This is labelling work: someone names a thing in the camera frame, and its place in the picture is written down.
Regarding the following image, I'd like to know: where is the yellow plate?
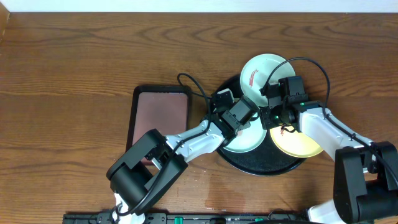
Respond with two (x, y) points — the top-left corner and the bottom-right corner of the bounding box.
(269, 126), (323, 158)

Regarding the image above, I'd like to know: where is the black round serving tray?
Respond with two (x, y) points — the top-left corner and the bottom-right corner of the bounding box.
(208, 73), (308, 177)

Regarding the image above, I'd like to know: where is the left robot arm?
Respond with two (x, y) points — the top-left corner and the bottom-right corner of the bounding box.
(106, 96), (258, 223)

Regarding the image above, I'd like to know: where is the light blue plate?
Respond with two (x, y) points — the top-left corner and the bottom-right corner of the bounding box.
(223, 118), (267, 153)
(240, 54), (285, 107)

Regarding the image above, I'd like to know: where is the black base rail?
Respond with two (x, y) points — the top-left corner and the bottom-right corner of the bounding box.
(62, 212), (309, 224)

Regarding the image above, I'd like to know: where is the black rectangular water tray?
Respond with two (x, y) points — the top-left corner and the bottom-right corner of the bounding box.
(126, 85), (192, 150)

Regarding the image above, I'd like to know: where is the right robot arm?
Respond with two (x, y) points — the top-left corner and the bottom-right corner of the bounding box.
(260, 98), (397, 223)

